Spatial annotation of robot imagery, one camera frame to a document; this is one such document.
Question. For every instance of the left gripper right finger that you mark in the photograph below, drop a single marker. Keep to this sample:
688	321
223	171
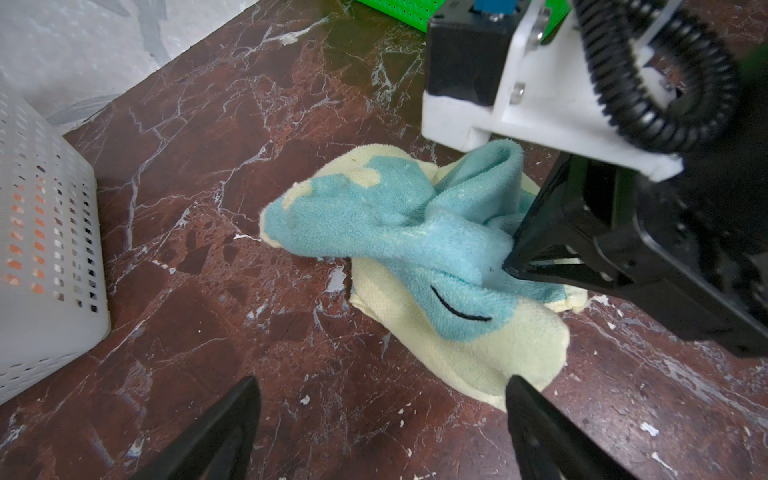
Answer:
547	444

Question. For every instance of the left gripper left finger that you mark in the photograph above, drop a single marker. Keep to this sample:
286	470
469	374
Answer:
217	445

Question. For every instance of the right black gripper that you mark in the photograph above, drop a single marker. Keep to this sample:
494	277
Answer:
690	251

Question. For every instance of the light blue towel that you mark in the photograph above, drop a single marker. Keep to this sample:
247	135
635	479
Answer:
427	246

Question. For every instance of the white perforated plastic basket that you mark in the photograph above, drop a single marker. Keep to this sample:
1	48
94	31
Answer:
53	291

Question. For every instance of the green perforated plastic basket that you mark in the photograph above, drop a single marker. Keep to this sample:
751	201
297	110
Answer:
416	13

